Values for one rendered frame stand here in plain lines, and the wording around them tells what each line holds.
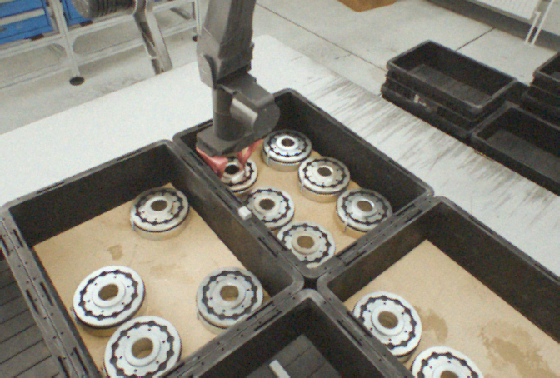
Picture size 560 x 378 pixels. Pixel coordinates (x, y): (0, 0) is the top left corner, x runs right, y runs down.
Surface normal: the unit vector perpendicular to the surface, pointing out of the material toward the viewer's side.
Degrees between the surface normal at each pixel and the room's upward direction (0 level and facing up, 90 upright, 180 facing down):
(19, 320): 0
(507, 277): 90
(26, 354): 0
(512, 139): 0
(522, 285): 90
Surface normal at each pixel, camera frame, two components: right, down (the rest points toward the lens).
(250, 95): 0.03, -0.64
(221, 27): -0.66, 0.48
